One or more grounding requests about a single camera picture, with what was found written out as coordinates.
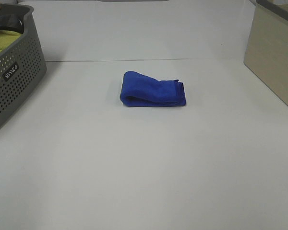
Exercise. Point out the blue microfiber towel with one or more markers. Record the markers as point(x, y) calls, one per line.
point(139, 90)

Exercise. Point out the grey perforated laundry basket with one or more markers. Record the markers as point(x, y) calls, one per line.
point(22, 64)

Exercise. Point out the beige storage bin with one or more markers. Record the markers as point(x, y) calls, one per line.
point(266, 54)

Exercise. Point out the yellow-green towel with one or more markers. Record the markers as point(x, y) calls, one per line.
point(7, 38)

